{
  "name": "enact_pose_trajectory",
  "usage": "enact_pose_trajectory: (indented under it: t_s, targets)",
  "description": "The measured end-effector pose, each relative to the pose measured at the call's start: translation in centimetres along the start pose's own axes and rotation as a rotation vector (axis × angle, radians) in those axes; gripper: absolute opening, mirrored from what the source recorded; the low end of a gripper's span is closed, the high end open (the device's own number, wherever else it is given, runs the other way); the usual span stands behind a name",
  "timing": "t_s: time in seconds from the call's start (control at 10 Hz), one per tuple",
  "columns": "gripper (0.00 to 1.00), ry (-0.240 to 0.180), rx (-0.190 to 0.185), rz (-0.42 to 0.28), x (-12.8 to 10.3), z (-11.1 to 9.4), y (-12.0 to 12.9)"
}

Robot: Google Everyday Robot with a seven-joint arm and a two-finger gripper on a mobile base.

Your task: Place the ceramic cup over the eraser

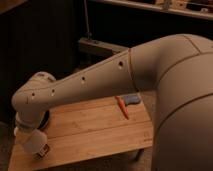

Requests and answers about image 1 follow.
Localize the wooden shelf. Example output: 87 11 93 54
89 0 213 22

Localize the wooden board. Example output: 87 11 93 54
8 97 153 171

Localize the grey metal stand base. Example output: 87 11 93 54
78 37 128 57

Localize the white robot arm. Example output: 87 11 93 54
11 34 213 171

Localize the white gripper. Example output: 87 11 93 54
22 129 50 157

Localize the orange carrot-shaped object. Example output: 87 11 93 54
115 96 129 120

